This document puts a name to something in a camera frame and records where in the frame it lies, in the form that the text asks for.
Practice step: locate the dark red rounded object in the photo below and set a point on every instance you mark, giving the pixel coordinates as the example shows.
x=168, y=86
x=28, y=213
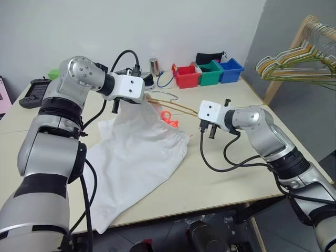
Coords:
x=144, y=245

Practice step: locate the wooden table leg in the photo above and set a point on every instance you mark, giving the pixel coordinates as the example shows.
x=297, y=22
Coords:
x=256, y=236

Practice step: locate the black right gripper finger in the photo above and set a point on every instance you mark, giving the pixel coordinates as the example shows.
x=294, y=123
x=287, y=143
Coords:
x=214, y=132
x=210, y=133

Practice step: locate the green box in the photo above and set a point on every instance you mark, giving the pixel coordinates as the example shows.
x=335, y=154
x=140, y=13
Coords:
x=53, y=74

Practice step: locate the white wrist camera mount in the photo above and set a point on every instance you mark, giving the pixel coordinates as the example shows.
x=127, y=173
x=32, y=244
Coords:
x=212, y=111
x=126, y=85

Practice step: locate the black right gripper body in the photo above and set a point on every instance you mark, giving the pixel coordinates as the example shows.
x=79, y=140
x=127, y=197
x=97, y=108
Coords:
x=207, y=124

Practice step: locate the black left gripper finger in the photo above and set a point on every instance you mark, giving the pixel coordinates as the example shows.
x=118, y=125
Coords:
x=115, y=107

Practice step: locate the silver metal can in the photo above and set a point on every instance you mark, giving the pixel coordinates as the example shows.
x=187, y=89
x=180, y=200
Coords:
x=154, y=67

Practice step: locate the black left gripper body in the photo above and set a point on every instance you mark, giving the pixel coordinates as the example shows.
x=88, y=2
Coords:
x=128, y=100

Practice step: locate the blue plastic bin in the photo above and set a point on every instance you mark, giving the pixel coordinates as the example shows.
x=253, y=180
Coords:
x=229, y=76

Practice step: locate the pink board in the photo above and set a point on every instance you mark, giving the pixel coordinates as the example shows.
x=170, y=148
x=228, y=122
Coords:
x=4, y=99

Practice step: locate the wooden clothes rack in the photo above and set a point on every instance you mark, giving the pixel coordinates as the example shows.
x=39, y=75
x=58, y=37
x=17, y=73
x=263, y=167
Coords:
x=273, y=89

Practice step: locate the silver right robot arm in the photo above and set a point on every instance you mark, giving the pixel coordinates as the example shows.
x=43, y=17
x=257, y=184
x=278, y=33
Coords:
x=265, y=131

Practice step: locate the navy and white sneaker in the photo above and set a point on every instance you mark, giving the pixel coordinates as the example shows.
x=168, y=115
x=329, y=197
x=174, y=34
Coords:
x=149, y=82

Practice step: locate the black handheld controller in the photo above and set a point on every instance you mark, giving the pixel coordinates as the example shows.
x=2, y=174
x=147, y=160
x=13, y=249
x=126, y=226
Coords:
x=32, y=94

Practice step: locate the dark rounded cylinder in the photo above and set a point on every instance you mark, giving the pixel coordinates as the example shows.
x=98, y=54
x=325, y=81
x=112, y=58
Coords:
x=204, y=236

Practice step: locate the green plastic bin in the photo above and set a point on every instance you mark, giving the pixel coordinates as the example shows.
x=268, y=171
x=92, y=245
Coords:
x=210, y=78

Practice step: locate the red plastic bin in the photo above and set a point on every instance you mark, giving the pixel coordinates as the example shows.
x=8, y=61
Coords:
x=186, y=81

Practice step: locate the white cloth garment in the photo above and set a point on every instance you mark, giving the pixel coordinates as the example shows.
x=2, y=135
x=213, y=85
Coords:
x=136, y=157

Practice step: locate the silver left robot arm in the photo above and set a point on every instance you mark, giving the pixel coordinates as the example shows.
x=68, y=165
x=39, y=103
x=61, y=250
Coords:
x=44, y=155

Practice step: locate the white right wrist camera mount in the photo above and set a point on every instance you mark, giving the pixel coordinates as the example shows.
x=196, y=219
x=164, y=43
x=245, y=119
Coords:
x=212, y=111

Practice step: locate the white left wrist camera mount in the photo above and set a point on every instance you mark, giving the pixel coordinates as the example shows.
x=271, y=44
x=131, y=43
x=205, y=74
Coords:
x=126, y=85

